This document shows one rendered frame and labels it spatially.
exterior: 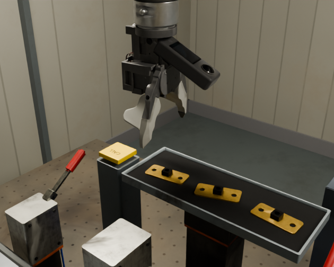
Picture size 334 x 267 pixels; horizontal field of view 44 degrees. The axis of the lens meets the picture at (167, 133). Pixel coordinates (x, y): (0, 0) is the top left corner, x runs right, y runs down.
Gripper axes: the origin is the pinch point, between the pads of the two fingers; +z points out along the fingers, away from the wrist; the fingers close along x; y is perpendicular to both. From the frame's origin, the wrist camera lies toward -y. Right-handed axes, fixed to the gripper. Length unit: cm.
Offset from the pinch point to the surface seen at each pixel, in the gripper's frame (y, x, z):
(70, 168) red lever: 24.4, 1.7, 14.5
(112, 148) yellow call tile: 15.9, -3.3, 9.3
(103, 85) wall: 145, -160, 69
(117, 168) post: 12.0, 0.2, 11.3
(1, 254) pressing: 26.9, 21.5, 25.3
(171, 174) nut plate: -0.9, -0.2, 9.0
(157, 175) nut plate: 1.5, 1.4, 9.0
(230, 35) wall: 89, -256, 47
